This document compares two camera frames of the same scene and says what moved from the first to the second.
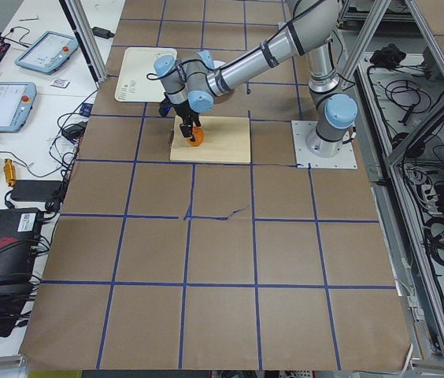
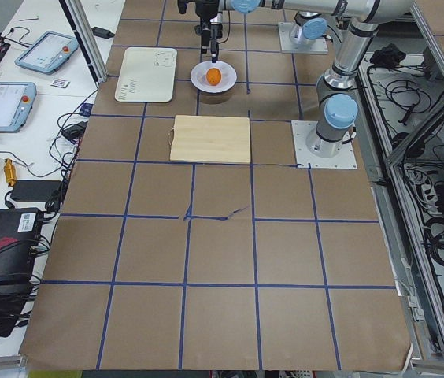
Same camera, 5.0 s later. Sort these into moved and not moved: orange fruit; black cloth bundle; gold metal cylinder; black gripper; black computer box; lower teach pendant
Moved: orange fruit; black gripper
Not moved: black cloth bundle; gold metal cylinder; black computer box; lower teach pendant
